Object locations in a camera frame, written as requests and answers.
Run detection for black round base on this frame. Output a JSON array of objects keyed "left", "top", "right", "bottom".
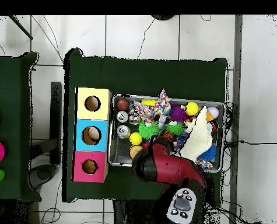
[{"left": 150, "top": 15, "right": 176, "bottom": 21}]

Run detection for yellow smiley ball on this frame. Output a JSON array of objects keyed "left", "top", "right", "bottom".
[{"left": 185, "top": 101, "right": 199, "bottom": 116}]

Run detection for toy hamburger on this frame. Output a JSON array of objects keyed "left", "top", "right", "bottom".
[{"left": 129, "top": 145, "right": 143, "bottom": 159}]

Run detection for black tripod leg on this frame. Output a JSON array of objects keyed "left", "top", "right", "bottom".
[{"left": 8, "top": 15, "right": 34, "bottom": 40}]

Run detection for brown toy football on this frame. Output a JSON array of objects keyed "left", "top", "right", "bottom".
[{"left": 116, "top": 98, "right": 130, "bottom": 111}]

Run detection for cream waffle cloth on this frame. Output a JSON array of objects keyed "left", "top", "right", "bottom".
[{"left": 179, "top": 106, "right": 213, "bottom": 162}]

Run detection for orange tiger plush toy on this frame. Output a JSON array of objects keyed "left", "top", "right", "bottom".
[{"left": 162, "top": 129, "right": 177, "bottom": 142}]

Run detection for wooden box with three holes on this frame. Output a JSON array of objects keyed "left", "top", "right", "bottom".
[{"left": 71, "top": 87, "right": 113, "bottom": 183}]

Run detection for black floor cable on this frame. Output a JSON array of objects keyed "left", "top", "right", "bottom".
[{"left": 223, "top": 139, "right": 277, "bottom": 147}]

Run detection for purple spiky monster toy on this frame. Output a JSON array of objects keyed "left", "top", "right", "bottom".
[{"left": 169, "top": 104, "right": 188, "bottom": 123}]

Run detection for colourful dotted cloth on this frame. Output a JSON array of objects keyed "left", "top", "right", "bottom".
[{"left": 132, "top": 89, "right": 171, "bottom": 124}]

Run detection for yellow cheese wedge toy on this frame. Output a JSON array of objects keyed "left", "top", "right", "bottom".
[{"left": 141, "top": 99, "right": 158, "bottom": 107}]

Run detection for green spiky ball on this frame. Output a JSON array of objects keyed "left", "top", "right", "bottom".
[{"left": 138, "top": 120, "right": 160, "bottom": 139}]

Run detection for black upright panel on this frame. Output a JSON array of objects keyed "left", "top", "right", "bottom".
[{"left": 50, "top": 81, "right": 62, "bottom": 165}]

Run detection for dark green side tablecloth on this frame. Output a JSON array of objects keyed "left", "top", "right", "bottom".
[{"left": 0, "top": 51, "right": 41, "bottom": 202}]

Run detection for crushed silver can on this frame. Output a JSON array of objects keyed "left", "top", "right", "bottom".
[{"left": 128, "top": 110, "right": 142, "bottom": 125}]

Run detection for silver mesh bin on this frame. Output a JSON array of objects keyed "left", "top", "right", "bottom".
[{"left": 107, "top": 93, "right": 226, "bottom": 174}]

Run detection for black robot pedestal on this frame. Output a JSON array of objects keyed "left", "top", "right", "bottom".
[{"left": 112, "top": 199, "right": 168, "bottom": 224}]

